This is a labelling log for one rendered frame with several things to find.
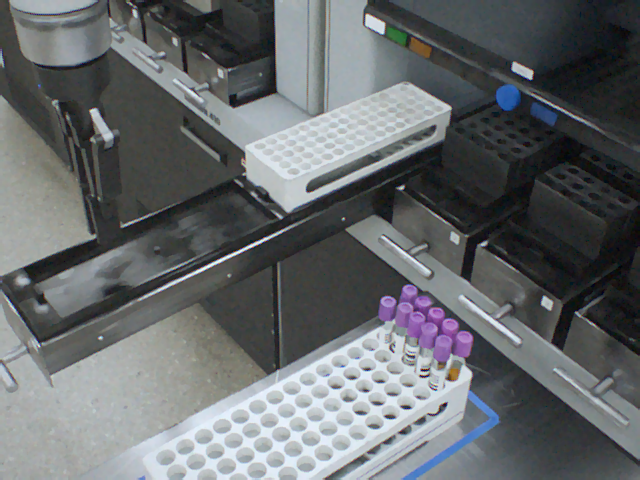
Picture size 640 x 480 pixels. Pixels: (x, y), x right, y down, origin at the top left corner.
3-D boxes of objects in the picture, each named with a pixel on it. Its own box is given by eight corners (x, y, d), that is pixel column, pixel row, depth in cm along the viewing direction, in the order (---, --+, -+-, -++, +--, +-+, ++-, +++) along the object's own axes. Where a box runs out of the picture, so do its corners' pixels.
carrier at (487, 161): (512, 197, 106) (520, 159, 103) (502, 202, 105) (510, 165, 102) (449, 158, 113) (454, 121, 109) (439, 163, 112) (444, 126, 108)
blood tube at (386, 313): (370, 376, 82) (376, 303, 74) (378, 365, 83) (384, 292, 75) (384, 383, 81) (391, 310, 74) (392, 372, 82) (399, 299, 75)
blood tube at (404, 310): (400, 380, 82) (414, 302, 74) (400, 392, 80) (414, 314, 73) (385, 378, 82) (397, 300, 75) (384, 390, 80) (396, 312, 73)
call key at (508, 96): (500, 101, 97) (504, 79, 95) (519, 112, 95) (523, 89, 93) (493, 104, 97) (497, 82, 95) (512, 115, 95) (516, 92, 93)
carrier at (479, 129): (525, 191, 107) (533, 154, 104) (515, 197, 106) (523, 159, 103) (462, 153, 114) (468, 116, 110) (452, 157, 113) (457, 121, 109)
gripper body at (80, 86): (122, 55, 79) (134, 134, 85) (84, 26, 84) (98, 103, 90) (51, 77, 76) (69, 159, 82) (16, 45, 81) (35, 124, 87)
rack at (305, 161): (402, 116, 125) (406, 80, 121) (448, 144, 119) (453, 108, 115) (244, 184, 111) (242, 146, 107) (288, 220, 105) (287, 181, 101)
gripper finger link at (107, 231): (110, 184, 91) (113, 187, 91) (120, 232, 96) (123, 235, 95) (86, 194, 90) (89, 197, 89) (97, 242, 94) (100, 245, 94)
